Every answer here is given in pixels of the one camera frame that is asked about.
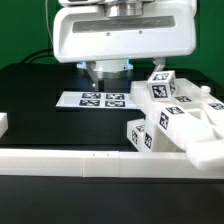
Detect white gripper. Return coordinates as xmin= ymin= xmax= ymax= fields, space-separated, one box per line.
xmin=53 ymin=0 xmax=197 ymax=90

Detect white tagged cube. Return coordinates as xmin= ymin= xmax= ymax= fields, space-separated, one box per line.
xmin=147 ymin=70 xmax=177 ymax=101

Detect white chair back frame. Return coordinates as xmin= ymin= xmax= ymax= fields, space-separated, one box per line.
xmin=127 ymin=79 xmax=224 ymax=170

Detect white chair seat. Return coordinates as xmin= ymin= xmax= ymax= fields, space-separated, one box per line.
xmin=143 ymin=89 xmax=214 ymax=151

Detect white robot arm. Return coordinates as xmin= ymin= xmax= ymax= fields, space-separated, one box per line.
xmin=53 ymin=0 xmax=197 ymax=89

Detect white marker sheet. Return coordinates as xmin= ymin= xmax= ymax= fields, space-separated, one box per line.
xmin=56 ymin=91 xmax=137 ymax=109

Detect white U-shaped fence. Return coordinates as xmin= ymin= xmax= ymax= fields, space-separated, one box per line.
xmin=0 ymin=112 xmax=224 ymax=178

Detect black cable bundle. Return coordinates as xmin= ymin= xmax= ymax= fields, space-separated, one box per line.
xmin=20 ymin=49 xmax=56 ymax=65

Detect thin white cable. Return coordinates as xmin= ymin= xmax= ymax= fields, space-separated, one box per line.
xmin=45 ymin=0 xmax=56 ymax=44

